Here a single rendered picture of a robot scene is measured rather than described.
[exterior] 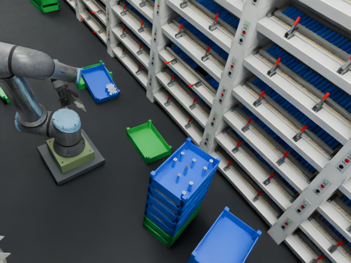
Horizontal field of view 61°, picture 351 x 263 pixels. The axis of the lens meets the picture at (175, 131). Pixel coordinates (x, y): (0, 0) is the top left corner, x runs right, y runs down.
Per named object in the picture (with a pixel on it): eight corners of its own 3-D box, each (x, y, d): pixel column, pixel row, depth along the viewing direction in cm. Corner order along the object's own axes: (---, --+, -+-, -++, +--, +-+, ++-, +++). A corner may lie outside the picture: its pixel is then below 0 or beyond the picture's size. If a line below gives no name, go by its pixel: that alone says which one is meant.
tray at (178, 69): (212, 109, 185) (212, 99, 177) (159, 57, 214) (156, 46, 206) (237, 93, 190) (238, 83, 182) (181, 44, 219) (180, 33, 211)
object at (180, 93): (205, 130, 199) (205, 118, 188) (156, 78, 228) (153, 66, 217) (229, 114, 204) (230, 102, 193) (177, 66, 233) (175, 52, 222)
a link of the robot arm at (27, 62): (46, 50, 112) (84, 67, 179) (11, 43, 111) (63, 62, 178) (41, 81, 113) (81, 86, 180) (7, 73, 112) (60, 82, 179)
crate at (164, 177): (182, 208, 132) (185, 200, 126) (148, 182, 139) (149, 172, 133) (217, 168, 150) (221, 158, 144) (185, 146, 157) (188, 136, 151)
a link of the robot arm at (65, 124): (77, 147, 176) (75, 129, 163) (47, 142, 174) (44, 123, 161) (84, 128, 186) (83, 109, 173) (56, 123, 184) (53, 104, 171)
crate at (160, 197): (179, 216, 138) (182, 208, 132) (147, 191, 145) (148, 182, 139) (213, 176, 156) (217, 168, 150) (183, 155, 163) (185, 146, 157)
